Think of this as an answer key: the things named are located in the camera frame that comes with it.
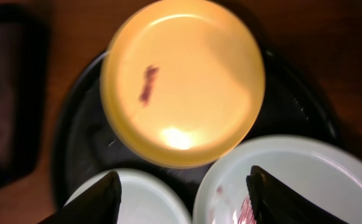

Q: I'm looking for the light green plate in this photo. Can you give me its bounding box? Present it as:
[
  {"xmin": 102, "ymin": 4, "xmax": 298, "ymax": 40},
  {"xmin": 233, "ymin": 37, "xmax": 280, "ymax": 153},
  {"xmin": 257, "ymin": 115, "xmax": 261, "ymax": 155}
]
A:
[{"xmin": 115, "ymin": 169, "xmax": 192, "ymax": 224}]

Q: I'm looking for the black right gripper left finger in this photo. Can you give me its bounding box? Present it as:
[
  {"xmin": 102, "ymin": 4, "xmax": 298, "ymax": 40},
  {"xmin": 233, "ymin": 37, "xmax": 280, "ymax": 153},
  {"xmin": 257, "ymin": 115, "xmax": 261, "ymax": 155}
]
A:
[{"xmin": 40, "ymin": 171, "xmax": 122, "ymax": 224}]

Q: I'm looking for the black round tray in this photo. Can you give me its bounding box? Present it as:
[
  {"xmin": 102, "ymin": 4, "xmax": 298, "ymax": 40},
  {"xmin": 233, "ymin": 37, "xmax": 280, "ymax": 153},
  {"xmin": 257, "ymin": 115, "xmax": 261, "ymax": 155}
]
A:
[{"xmin": 51, "ymin": 47, "xmax": 343, "ymax": 210}]

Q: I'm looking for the white plate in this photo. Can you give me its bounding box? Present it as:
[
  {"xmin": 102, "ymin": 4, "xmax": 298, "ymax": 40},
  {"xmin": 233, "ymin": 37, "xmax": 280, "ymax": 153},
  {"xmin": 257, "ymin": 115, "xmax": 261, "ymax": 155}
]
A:
[{"xmin": 192, "ymin": 136, "xmax": 362, "ymax": 223}]

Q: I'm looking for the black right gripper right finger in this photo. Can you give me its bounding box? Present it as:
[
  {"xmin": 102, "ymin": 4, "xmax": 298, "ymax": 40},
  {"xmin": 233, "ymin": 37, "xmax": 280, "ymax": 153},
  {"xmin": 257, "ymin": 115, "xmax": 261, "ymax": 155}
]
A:
[{"xmin": 246, "ymin": 166, "xmax": 346, "ymax": 224}]

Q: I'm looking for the yellow plate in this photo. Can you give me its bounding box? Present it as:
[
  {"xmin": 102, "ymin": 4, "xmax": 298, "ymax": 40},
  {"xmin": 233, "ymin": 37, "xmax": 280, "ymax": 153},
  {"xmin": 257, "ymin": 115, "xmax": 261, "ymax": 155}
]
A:
[{"xmin": 100, "ymin": 1, "xmax": 266, "ymax": 169}]

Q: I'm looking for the black rectangular tray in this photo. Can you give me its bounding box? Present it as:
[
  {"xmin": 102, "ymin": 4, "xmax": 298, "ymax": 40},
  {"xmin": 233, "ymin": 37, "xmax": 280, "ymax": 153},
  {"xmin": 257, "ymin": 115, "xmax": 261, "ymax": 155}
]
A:
[{"xmin": 0, "ymin": 4, "xmax": 50, "ymax": 188}]

